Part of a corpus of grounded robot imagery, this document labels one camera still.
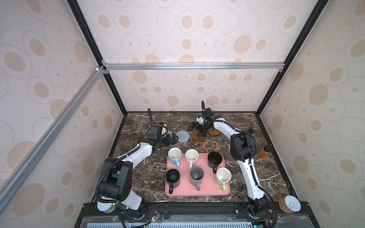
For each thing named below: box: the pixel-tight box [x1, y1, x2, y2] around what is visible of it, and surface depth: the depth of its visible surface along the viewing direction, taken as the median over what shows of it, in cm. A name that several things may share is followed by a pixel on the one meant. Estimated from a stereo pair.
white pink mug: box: [185, 148, 200, 169], surface depth 87 cm
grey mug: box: [189, 166, 205, 192], surface depth 78 cm
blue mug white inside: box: [167, 147, 183, 168], surface depth 87 cm
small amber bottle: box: [258, 145, 272, 159], surface depth 89 cm
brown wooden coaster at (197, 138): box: [192, 130, 207, 143], surface depth 105 cm
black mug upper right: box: [207, 151, 223, 174], surface depth 86 cm
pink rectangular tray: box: [164, 153, 231, 197], surface depth 84 cm
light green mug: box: [215, 167, 232, 192], surface depth 81 cm
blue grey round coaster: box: [175, 130, 190, 143], surface depth 107 cm
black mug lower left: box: [165, 168, 181, 195], surface depth 81 cm
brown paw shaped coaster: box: [202, 139, 221, 153], surface depth 102 cm
